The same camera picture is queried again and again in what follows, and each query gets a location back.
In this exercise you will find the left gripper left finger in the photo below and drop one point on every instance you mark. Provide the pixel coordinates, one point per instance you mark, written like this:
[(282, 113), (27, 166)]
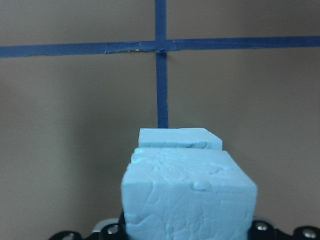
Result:
[(108, 229)]

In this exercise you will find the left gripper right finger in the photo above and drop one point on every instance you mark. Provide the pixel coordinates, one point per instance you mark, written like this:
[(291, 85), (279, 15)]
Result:
[(262, 229)]

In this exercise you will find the light blue block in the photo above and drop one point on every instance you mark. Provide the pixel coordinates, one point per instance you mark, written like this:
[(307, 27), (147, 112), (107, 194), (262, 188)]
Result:
[(186, 194), (195, 138)]

